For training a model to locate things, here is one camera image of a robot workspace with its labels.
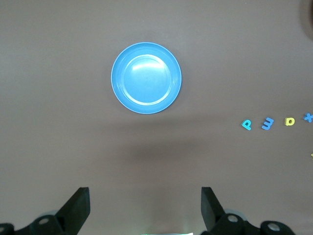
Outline blue letter m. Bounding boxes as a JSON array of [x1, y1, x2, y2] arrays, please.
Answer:
[[261, 117, 275, 131]]

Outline brown table cover sheet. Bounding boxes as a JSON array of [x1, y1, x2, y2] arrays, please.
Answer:
[[0, 0, 313, 235]]

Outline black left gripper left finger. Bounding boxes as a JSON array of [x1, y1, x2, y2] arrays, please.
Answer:
[[0, 187, 90, 235]]

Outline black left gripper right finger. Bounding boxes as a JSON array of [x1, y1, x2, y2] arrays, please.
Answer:
[[200, 187, 298, 235]]

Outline blue plastic plate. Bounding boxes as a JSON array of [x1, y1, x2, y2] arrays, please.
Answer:
[[111, 42, 183, 115]]

